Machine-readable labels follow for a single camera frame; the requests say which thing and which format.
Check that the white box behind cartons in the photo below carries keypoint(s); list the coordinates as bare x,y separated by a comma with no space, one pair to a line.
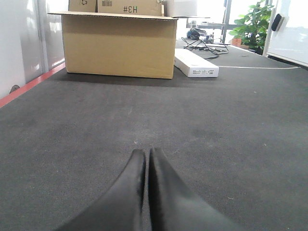
180,8

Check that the green potted plant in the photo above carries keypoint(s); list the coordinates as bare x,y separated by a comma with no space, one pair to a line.
251,28

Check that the white board with eraser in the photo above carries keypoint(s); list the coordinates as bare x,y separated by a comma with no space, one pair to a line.
287,35

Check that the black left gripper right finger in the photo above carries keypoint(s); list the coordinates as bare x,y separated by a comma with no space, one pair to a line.
174,206

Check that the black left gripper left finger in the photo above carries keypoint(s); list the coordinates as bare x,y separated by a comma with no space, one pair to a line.
120,207

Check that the small cardboard box recycling symbol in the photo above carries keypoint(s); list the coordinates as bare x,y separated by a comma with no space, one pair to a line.
82,6

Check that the cardboard box labelled H3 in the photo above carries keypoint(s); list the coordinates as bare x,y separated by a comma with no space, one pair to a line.
135,7

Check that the large open cardboard box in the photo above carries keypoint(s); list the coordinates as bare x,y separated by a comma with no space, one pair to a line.
119,44

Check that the long white flat box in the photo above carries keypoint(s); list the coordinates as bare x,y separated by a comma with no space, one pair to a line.
193,65

